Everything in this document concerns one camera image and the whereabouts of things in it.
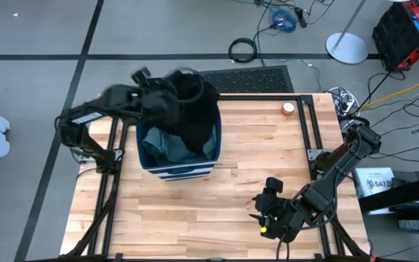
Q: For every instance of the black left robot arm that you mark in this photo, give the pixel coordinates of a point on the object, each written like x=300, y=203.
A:
x=86, y=120

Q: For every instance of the tape roll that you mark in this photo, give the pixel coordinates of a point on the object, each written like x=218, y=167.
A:
x=288, y=108

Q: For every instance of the navy white striped fabric bin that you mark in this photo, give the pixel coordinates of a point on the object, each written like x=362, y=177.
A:
x=180, y=167

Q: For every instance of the dark equipment box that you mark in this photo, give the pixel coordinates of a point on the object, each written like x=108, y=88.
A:
x=409, y=218

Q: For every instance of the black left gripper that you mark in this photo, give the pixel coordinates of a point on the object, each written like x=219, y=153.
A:
x=155, y=98

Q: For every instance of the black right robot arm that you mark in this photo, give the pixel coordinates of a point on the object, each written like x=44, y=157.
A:
x=337, y=174

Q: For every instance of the black bar stand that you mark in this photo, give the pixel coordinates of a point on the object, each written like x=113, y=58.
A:
x=398, y=193

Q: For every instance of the black floor mat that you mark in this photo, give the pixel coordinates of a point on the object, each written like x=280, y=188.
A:
x=253, y=78

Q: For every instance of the black garment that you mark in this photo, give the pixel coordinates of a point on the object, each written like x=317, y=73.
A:
x=195, y=113

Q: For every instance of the white cardboard box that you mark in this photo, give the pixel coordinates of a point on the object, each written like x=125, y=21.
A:
x=375, y=182

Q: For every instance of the white round stand base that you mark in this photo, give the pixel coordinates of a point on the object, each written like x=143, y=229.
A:
x=347, y=47

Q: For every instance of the red black tool case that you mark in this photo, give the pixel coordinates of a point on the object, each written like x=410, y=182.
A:
x=398, y=36

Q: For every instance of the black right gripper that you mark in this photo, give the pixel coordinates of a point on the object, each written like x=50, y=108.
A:
x=273, y=211

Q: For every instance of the green sweatshirt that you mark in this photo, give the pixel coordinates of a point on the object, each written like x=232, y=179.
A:
x=169, y=149

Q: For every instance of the black power strip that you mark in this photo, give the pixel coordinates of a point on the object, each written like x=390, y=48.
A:
x=301, y=16

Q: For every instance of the black aluminium table frame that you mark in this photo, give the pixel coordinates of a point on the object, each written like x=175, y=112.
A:
x=304, y=109

